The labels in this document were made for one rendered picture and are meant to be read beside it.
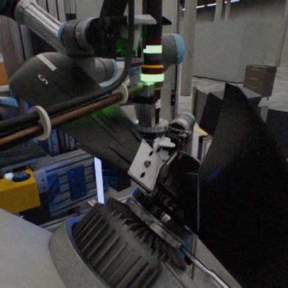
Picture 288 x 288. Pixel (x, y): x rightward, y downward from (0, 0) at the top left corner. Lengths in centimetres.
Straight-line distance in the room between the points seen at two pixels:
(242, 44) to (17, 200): 985
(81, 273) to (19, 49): 105
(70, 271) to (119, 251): 8
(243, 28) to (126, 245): 1003
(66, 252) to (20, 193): 44
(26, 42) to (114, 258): 106
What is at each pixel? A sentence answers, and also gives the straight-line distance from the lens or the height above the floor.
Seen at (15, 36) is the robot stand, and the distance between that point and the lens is 128.
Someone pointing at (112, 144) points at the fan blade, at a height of 130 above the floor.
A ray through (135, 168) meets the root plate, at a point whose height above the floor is 125.
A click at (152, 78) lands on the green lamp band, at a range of 49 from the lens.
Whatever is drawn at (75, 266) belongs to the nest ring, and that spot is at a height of 116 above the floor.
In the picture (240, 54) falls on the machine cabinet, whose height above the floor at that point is 108.
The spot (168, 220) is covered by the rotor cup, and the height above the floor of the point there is 118.
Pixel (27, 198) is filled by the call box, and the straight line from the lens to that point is 85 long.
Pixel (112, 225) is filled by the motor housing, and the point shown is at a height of 118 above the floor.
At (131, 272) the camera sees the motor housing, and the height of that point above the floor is 113.
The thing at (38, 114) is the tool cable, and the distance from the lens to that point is 25.
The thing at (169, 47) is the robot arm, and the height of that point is 144.
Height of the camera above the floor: 146
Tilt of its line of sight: 23 degrees down
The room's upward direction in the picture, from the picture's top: straight up
